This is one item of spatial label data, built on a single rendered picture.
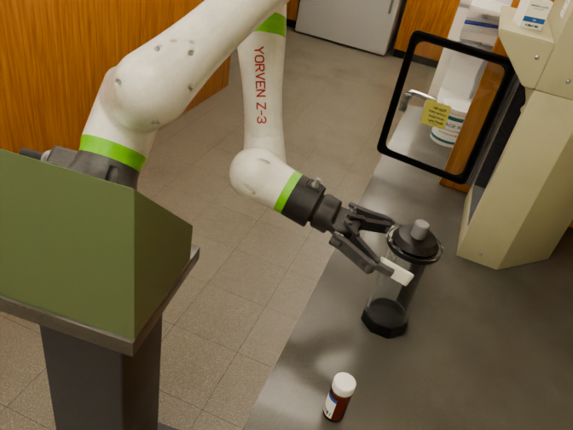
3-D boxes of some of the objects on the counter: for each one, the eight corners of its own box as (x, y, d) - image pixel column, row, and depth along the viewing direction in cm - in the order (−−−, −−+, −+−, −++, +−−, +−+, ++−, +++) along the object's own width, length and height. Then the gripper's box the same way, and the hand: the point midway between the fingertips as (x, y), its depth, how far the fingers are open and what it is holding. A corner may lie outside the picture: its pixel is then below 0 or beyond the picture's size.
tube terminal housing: (545, 226, 157) (703, -49, 113) (551, 290, 131) (761, -33, 87) (465, 199, 162) (587, -73, 118) (455, 256, 136) (607, -67, 92)
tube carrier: (412, 310, 114) (445, 235, 102) (404, 344, 105) (439, 267, 93) (367, 293, 116) (393, 217, 104) (355, 324, 108) (383, 246, 95)
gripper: (306, 224, 91) (415, 287, 90) (339, 169, 110) (431, 220, 108) (291, 252, 96) (395, 312, 94) (325, 194, 114) (413, 244, 113)
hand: (405, 258), depth 101 cm, fingers open, 11 cm apart
